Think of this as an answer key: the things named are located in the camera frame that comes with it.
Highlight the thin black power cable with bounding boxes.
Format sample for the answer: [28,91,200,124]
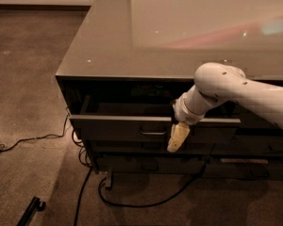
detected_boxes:
[0,108,72,165]

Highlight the grey drawer cabinet counter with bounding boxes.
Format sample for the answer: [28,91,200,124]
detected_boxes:
[56,0,283,177]

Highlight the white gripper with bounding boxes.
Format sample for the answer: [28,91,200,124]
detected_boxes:
[167,91,208,153]

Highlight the black straight floor cable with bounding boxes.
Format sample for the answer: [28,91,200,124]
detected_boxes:
[73,166,93,226]

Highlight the thick black floor cable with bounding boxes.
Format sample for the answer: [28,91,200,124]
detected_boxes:
[98,172,201,209]

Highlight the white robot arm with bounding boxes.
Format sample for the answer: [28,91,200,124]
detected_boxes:
[167,62,283,153]

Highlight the grey drawer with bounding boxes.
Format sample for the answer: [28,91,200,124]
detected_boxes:
[239,107,283,136]
[204,158,283,180]
[97,155,204,174]
[71,96,241,143]
[86,141,214,154]
[213,136,283,156]

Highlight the green snack bag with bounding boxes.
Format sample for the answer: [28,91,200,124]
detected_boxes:
[131,85,171,98]

